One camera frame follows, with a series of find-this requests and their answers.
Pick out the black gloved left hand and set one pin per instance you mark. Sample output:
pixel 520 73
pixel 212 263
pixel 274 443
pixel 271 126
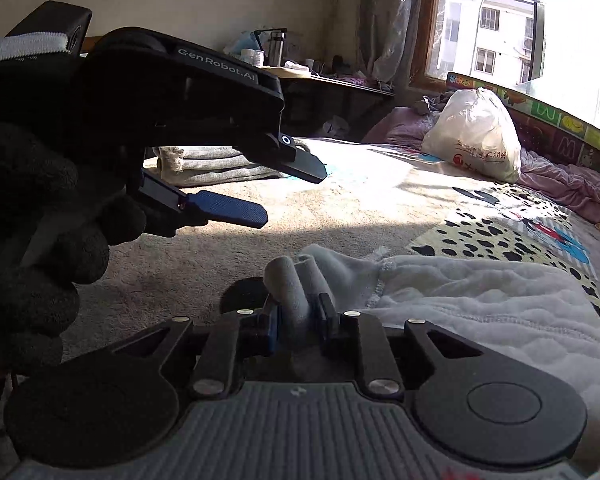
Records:
pixel 59 215

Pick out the colourful alphabet foam mat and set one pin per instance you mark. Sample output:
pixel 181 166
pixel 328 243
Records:
pixel 544 129

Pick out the grey sheer curtain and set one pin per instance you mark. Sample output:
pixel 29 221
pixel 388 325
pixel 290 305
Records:
pixel 386 35

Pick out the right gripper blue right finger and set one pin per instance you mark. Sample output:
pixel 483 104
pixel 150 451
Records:
pixel 329 322

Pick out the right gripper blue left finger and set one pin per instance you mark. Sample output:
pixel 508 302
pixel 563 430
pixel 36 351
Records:
pixel 267 327

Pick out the dark side table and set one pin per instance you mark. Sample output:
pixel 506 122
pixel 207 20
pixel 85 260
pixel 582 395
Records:
pixel 322 106

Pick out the folded grey garment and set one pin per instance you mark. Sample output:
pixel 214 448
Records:
pixel 192 166

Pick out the grey fleece-lined garment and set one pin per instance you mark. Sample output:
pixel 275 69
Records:
pixel 532 313

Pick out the steel thermos bottle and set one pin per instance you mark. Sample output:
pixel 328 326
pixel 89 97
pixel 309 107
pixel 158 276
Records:
pixel 276 44

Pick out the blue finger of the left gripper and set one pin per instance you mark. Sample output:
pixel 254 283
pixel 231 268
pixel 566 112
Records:
pixel 295 157
pixel 175 209

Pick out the wooden framed window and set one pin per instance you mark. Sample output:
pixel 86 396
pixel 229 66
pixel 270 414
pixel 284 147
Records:
pixel 548 48

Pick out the Mickey Mouse plush blanket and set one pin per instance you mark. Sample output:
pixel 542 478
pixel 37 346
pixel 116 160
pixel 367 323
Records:
pixel 374 203

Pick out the pink crumpled bedsheet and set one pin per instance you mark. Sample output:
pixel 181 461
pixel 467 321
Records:
pixel 574 187

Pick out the white plastic bag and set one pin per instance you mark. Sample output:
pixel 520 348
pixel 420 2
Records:
pixel 475 132

